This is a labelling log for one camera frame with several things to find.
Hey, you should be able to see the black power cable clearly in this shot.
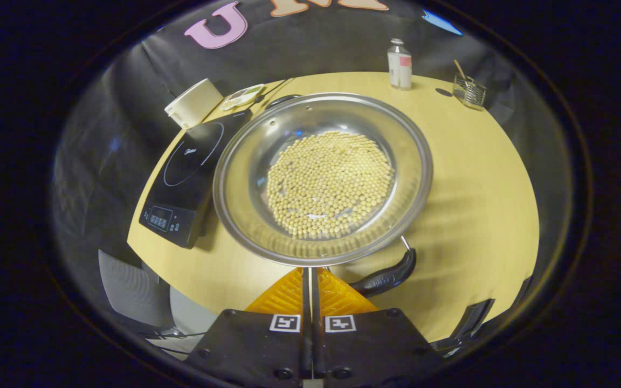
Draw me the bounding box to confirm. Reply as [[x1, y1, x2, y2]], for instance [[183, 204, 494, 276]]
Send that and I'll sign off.
[[257, 78, 295, 103]]

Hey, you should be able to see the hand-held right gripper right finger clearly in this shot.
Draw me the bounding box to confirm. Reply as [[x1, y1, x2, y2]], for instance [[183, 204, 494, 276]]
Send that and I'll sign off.
[[311, 267, 444, 388]]

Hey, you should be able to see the grey mesh office chair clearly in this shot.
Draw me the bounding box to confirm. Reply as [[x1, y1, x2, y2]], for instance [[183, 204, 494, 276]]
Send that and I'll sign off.
[[98, 249, 174, 329]]

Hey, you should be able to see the pile of yellow soybeans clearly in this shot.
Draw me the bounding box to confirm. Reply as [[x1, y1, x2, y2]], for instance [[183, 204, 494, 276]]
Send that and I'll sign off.
[[266, 131, 396, 240]]

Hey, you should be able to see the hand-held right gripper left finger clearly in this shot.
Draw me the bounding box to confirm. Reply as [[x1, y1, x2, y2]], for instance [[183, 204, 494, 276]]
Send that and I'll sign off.
[[184, 267, 312, 388]]

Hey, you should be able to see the stainless steel pot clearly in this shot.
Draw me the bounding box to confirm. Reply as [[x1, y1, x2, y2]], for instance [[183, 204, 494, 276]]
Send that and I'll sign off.
[[212, 92, 434, 298]]

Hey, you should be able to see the clear bottle with pink label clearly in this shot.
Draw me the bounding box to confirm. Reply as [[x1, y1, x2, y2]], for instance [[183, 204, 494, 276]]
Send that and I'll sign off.
[[387, 38, 413, 91]]

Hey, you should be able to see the white box appliance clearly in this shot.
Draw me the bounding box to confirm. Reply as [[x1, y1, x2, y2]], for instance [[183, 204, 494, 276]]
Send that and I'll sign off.
[[164, 78, 225, 130]]

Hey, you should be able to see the wire mesh holder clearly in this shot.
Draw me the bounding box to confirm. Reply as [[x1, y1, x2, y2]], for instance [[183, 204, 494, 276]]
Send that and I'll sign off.
[[453, 74, 487, 111]]

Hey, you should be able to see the white divided bean dish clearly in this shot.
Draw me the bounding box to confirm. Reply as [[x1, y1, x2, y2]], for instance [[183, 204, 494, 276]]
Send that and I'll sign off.
[[220, 84, 266, 112]]

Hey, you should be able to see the black induction cooktop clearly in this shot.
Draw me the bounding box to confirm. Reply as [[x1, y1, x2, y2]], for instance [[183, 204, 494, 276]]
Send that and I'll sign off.
[[139, 109, 253, 250]]

